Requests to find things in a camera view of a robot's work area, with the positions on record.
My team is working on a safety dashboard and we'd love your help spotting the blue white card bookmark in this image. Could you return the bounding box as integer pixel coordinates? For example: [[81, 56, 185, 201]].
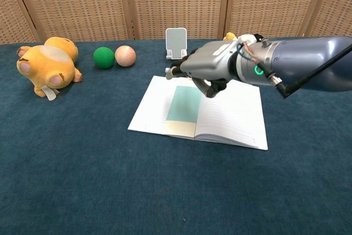
[[165, 85, 204, 138]]

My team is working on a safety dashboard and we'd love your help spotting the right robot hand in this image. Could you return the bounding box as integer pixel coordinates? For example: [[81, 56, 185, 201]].
[[166, 40, 240, 99]]

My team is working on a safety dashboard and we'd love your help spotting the open lined notebook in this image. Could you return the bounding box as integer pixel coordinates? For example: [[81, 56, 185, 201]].
[[127, 75, 268, 151]]

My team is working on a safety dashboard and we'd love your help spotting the woven wooden folding screen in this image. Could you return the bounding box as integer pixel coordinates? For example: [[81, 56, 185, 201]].
[[0, 0, 352, 45]]

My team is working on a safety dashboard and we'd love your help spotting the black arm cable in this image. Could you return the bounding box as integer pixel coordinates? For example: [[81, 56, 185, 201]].
[[271, 42, 352, 99]]

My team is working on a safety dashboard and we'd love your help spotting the white phone stand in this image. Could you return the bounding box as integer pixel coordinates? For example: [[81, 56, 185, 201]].
[[165, 27, 189, 61]]

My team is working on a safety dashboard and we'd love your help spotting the peach pink ball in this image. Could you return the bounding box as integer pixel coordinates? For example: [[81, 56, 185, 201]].
[[114, 45, 137, 67]]

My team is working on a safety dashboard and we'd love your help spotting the teal table cloth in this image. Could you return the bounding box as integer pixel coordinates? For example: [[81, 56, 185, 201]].
[[0, 35, 352, 235]]

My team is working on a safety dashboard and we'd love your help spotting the yellow plush animal toy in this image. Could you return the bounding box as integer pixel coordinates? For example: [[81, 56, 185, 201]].
[[15, 36, 83, 101]]

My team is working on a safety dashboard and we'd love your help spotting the green ball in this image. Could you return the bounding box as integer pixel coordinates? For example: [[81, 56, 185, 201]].
[[92, 46, 115, 69]]

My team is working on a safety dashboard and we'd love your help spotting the black white plush doll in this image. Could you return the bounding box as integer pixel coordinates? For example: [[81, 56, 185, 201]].
[[223, 32, 265, 44]]

